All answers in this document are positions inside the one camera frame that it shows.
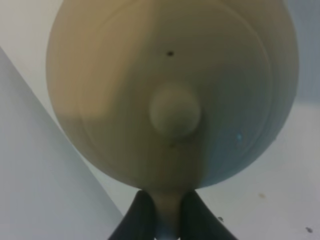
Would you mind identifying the beige ceramic teapot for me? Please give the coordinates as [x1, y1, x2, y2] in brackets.
[46, 0, 299, 233]

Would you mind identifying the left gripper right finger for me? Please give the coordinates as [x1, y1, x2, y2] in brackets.
[179, 191, 237, 240]

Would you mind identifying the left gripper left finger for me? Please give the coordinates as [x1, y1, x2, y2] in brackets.
[108, 190, 157, 240]

